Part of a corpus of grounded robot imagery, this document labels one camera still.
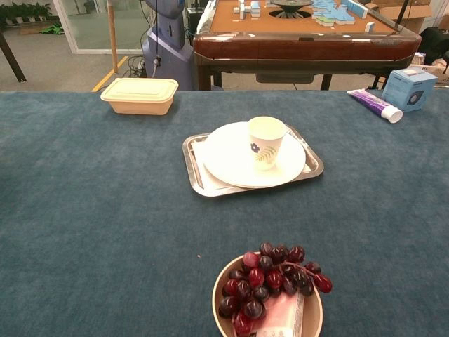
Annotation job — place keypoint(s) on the white plastic basket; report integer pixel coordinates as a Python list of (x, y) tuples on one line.
[(426, 67)]

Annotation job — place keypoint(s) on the purple toothpaste tube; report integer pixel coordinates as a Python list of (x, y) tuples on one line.
[(372, 102)]

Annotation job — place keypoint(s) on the black table leg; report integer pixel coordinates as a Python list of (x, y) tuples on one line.
[(12, 58)]

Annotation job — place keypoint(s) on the white paper cup blue flower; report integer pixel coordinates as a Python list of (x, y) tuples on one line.
[(266, 140)]

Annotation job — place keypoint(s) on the wooden pole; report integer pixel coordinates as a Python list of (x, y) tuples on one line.
[(112, 35)]

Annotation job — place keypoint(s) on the brown mahjong table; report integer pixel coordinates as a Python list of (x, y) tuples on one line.
[(298, 45)]

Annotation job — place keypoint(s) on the glass partition white frame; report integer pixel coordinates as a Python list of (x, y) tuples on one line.
[(87, 28)]

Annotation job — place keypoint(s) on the white round plate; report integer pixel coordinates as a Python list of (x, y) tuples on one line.
[(228, 158)]

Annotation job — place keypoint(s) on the white power strip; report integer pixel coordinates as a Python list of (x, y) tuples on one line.
[(142, 65)]

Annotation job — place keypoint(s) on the potted green plants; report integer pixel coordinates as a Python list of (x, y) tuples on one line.
[(24, 12)]

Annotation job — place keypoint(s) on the red grape bunch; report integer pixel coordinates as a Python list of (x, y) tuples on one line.
[(256, 277)]

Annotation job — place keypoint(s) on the silver metal tray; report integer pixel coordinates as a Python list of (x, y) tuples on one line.
[(224, 191)]

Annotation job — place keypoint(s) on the black tripod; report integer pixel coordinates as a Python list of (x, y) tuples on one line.
[(402, 14)]

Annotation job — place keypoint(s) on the beige paper bowl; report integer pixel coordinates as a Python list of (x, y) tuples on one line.
[(314, 316)]

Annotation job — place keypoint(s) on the black dice dome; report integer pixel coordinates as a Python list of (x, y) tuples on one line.
[(291, 7)]

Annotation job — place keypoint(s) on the black chair back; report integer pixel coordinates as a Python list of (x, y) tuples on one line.
[(433, 42)]

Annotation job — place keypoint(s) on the single mahjong tile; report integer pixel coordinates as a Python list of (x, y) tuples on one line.
[(369, 27)]

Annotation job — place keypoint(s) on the light blue cardboard box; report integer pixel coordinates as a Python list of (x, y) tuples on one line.
[(407, 91)]

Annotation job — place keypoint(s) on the blue table cloth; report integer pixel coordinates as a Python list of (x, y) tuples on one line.
[(87, 210)]

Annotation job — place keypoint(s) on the stacked blue mahjong tiles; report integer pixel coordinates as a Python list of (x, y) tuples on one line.
[(249, 8)]

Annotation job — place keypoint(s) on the green floor object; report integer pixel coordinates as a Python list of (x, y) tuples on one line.
[(52, 29)]

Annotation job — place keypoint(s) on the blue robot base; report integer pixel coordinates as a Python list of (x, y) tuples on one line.
[(168, 52)]

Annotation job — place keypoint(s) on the pink snack packet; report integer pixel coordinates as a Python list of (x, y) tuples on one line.
[(280, 312)]

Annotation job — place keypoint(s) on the beige lidded lunch box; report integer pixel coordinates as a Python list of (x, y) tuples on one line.
[(140, 98)]

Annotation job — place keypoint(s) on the blue mahjong tile pile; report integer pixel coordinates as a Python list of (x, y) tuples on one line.
[(333, 14)]

